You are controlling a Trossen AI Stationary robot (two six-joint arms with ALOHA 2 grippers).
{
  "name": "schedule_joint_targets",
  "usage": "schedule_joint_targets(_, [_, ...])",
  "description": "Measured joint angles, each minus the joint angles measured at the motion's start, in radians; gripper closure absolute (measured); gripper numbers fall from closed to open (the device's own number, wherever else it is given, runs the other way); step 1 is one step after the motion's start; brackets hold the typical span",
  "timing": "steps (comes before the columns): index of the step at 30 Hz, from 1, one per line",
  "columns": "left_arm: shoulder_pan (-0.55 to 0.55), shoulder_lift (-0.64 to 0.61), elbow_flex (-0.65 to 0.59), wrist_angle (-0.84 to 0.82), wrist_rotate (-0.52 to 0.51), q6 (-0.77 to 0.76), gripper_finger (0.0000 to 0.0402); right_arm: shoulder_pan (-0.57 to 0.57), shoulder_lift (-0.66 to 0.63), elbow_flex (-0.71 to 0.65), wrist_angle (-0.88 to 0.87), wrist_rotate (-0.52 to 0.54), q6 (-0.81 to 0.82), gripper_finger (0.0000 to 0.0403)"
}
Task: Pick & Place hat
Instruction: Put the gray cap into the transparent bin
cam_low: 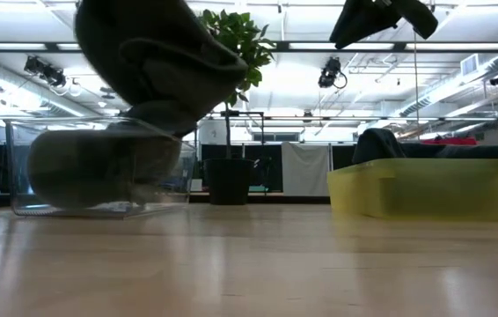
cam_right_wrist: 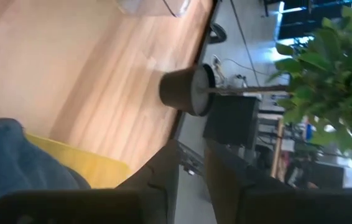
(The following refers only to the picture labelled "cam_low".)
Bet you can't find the yellow plastic bin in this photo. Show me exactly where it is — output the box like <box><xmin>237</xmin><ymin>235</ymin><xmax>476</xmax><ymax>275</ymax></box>
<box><xmin>326</xmin><ymin>157</ymin><xmax>498</xmax><ymax>223</ymax></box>

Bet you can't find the black plant pot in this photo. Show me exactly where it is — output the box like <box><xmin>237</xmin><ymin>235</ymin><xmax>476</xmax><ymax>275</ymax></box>
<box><xmin>203</xmin><ymin>157</ymin><xmax>255</xmax><ymax>206</ymax></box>

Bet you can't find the white hanging sheet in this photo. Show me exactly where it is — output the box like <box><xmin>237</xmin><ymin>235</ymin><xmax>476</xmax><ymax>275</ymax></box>
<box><xmin>281</xmin><ymin>141</ymin><xmax>332</xmax><ymax>197</ymax></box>

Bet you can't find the white ceiling air vent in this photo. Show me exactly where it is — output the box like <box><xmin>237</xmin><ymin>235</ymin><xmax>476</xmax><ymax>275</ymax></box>
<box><xmin>459</xmin><ymin>53</ymin><xmax>480</xmax><ymax>77</ymax></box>

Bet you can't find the thin hanging cable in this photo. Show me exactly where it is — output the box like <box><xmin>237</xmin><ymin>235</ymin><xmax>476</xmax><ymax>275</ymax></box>
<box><xmin>413</xmin><ymin>30</ymin><xmax>421</xmax><ymax>142</ymax></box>

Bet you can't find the red cloth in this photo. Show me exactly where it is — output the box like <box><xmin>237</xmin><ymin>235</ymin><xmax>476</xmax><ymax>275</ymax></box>
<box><xmin>419</xmin><ymin>136</ymin><xmax>479</xmax><ymax>147</ymax></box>

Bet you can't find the black metal frame stand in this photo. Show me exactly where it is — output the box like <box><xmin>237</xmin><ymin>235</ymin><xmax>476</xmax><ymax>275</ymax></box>
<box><xmin>194</xmin><ymin>110</ymin><xmax>267</xmax><ymax>159</ymax></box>

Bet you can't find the black ceiling spotlight pair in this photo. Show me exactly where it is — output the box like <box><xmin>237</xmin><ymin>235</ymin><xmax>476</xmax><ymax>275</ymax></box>
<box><xmin>23</xmin><ymin>55</ymin><xmax>68</xmax><ymax>88</ymax></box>

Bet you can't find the black overhead frame beam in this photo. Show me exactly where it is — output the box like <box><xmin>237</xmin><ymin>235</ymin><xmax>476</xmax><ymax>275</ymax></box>
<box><xmin>0</xmin><ymin>41</ymin><xmax>498</xmax><ymax>54</ymax></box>

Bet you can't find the black ceiling camera with cable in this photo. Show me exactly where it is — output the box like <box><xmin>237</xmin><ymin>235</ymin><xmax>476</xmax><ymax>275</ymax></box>
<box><xmin>318</xmin><ymin>55</ymin><xmax>348</xmax><ymax>90</ymax></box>

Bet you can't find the green leafy potted tree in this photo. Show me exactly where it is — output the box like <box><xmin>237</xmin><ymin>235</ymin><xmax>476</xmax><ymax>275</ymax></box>
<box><xmin>198</xmin><ymin>8</ymin><xmax>276</xmax><ymax>160</ymax></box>

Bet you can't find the clear plastic bin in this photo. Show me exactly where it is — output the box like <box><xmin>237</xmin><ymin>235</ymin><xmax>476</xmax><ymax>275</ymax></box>
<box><xmin>4</xmin><ymin>116</ymin><xmax>198</xmax><ymax>220</ymax></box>

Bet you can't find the grey cotton baseball cap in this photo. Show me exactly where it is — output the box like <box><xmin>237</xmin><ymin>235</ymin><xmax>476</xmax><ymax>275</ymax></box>
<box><xmin>74</xmin><ymin>0</ymin><xmax>250</xmax><ymax>138</ymax></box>

